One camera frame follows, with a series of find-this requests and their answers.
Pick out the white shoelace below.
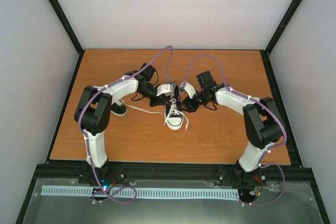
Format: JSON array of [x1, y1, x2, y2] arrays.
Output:
[[164, 98, 190, 132]]

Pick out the black canvas sneaker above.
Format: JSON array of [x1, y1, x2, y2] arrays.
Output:
[[110, 100, 127, 117], [164, 84, 184, 130]]

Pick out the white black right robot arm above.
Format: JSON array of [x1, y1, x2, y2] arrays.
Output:
[[180, 71, 287, 173]]

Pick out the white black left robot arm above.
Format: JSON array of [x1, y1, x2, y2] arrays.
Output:
[[74, 64, 175, 184]]

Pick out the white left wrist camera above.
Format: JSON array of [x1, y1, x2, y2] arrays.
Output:
[[156, 83, 176, 97]]

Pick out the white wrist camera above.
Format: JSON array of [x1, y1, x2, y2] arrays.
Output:
[[179, 81, 197, 98], [156, 83, 176, 97]]

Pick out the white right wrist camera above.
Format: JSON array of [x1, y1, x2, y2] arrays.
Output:
[[179, 81, 197, 98]]

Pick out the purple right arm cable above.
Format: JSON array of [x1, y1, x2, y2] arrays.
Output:
[[183, 55, 288, 207]]

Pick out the black aluminium frame rail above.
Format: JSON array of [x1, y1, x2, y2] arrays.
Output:
[[34, 163, 314, 183]]

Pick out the light blue slotted cable duct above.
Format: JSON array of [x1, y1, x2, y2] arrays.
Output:
[[40, 185, 239, 201]]

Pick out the black right corner frame post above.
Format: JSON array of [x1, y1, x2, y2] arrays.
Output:
[[264, 0, 320, 54]]

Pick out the black corner frame post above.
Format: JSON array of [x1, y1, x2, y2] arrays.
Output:
[[264, 0, 320, 54], [33, 0, 85, 54]]

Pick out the black left corner frame post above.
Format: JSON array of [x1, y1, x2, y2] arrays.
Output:
[[33, 0, 85, 54]]

